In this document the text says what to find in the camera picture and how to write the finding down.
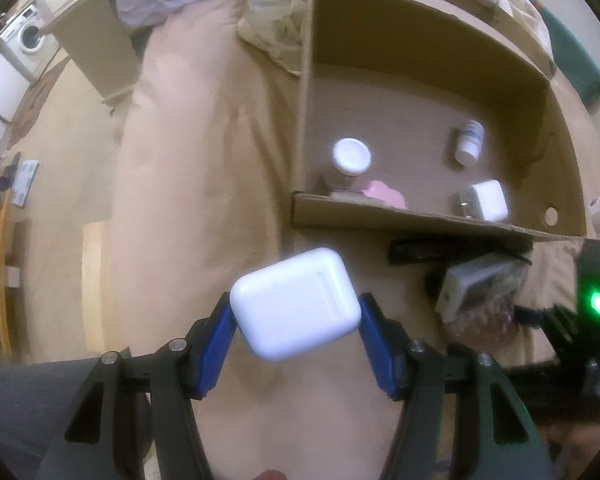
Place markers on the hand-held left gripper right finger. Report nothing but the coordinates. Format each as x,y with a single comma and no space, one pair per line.
380,350

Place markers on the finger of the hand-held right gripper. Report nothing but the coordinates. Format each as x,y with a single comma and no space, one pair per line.
545,317

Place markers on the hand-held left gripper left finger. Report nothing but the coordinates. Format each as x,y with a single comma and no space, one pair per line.
215,350

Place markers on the white packaged box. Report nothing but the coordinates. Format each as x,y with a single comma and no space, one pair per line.
472,282

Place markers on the white earbuds case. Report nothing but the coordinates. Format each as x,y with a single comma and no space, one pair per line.
295,305

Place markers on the white charger plug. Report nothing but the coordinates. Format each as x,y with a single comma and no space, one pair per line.
487,199

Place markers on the small white pill bottle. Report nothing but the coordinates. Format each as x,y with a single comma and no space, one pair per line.
469,142

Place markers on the white-lidded jar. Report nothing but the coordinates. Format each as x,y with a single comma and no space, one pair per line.
351,155

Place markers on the cardboard box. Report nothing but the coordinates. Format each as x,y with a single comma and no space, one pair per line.
405,120

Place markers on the black flat bar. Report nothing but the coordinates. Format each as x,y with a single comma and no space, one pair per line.
420,251

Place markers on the light wooden board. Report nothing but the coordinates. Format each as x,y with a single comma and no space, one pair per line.
95,285

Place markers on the white flat floor box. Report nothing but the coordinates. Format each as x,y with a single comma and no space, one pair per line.
26,180

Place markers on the green pillow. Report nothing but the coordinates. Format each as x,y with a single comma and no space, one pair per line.
580,65

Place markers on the brown floor mat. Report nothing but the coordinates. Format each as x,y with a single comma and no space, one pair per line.
35,105

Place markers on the beige nightstand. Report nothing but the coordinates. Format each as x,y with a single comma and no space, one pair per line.
95,45

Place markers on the cream duvet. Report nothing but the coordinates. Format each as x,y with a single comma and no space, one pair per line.
275,25

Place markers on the white cabinet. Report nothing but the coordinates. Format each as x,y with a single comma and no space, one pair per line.
0,90

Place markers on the white washing machine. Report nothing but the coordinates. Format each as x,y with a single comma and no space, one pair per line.
27,37

